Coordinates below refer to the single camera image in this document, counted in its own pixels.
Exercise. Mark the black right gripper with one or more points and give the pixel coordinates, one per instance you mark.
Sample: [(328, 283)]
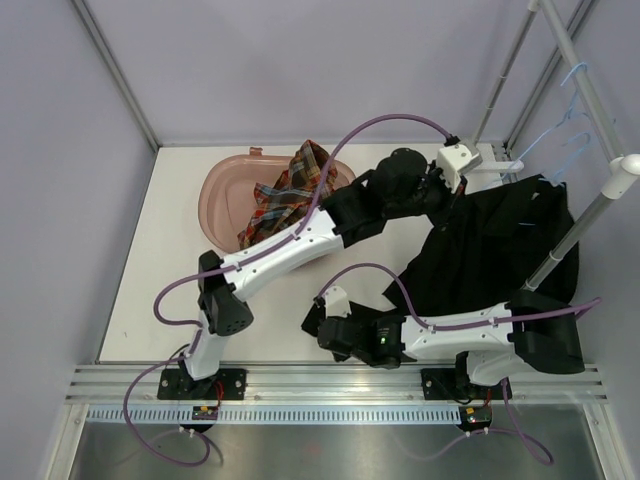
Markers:
[(351, 319)]

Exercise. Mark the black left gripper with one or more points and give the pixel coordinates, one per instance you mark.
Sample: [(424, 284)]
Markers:
[(448, 200)]

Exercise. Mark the black shirt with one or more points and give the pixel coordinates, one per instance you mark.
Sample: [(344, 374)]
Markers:
[(493, 241)]

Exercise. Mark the red plaid shirt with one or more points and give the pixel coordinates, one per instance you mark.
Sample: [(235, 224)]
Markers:
[(287, 200)]

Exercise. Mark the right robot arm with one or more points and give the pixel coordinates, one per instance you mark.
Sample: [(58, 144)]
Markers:
[(528, 333)]

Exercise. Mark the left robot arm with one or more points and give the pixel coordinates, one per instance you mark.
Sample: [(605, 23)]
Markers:
[(403, 184)]

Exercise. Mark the white clothes rack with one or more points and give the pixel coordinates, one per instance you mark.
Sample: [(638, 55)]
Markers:
[(585, 102)]

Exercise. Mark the pink plastic basin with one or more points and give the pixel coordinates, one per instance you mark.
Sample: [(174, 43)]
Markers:
[(226, 200)]

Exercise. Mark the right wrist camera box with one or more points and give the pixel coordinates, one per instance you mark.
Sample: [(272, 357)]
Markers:
[(335, 303)]

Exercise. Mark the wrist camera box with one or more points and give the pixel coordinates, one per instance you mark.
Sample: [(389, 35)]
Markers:
[(457, 158), (335, 303)]

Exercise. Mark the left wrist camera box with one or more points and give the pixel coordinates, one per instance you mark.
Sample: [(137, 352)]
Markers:
[(457, 158)]

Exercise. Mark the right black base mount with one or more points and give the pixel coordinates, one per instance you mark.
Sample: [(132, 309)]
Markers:
[(445, 385)]

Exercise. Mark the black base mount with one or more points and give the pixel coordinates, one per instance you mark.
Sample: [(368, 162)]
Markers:
[(445, 385), (228, 384)]

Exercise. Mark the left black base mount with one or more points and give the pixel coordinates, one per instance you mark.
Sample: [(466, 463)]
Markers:
[(228, 384)]

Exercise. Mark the right aluminium frame post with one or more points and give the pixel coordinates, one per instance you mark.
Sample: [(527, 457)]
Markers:
[(574, 26)]

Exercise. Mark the aluminium frame post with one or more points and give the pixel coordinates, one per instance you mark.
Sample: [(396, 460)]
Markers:
[(100, 43), (574, 26)]

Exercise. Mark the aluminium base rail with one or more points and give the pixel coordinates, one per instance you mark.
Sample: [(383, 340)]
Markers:
[(338, 384)]

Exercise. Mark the white slotted cable duct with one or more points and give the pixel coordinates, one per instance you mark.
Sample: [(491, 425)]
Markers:
[(296, 415)]

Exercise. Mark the left aluminium frame post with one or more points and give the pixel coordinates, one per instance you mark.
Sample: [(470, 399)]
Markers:
[(100, 43)]

